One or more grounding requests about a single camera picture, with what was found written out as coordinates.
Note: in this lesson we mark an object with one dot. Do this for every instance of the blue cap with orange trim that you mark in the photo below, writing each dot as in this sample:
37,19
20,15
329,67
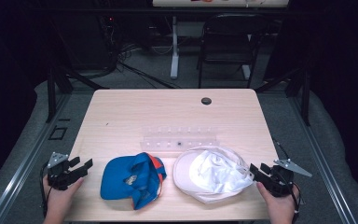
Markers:
121,182

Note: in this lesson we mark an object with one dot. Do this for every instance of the black metal stand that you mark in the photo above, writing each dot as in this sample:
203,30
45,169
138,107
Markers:
52,93
305,96

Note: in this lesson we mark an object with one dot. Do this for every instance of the white desk leg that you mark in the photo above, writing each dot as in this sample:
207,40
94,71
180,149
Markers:
246,71
175,49

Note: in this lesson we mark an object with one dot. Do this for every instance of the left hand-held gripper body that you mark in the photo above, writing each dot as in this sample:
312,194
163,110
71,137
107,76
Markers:
59,174

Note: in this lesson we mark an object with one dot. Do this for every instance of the person's left hand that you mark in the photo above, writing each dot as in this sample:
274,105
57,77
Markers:
59,199

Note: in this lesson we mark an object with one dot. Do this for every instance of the white cap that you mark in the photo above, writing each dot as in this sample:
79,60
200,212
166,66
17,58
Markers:
211,174

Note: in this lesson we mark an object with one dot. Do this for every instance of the person's right hand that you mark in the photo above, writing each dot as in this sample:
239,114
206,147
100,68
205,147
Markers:
279,207

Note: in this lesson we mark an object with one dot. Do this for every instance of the black folding chair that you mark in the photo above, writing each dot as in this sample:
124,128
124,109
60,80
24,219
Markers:
230,46

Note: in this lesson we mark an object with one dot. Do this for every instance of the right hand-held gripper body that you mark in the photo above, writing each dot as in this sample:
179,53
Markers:
279,182

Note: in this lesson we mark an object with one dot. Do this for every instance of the aluminium floor rail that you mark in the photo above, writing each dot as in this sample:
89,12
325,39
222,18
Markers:
323,161
28,165

